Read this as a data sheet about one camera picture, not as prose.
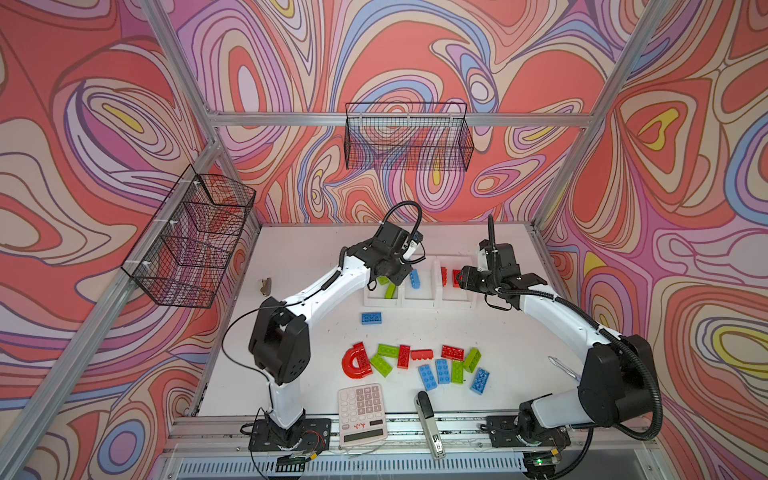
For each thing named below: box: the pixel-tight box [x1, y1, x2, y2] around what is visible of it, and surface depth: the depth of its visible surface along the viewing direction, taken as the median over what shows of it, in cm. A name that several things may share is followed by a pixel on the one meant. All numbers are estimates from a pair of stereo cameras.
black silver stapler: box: [415, 390, 446, 460], surface depth 74 cm
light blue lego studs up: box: [418, 364, 438, 391], surface depth 84 cm
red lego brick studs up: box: [441, 344, 465, 362], surface depth 88 cm
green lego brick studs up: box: [452, 360, 465, 385], surface depth 85 cm
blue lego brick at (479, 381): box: [470, 367, 490, 395], surface depth 83 cm
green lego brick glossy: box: [370, 354, 393, 378], surface depth 85 cm
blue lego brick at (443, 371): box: [435, 359, 451, 385], surface depth 84 cm
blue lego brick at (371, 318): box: [361, 312, 382, 325], surface depth 94 cm
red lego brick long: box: [411, 349, 434, 360], surface depth 87 cm
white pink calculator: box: [338, 383, 388, 447], surface depth 76 cm
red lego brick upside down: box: [397, 344, 411, 370], surface depth 87 cm
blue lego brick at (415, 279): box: [410, 269, 421, 290], surface depth 103 cm
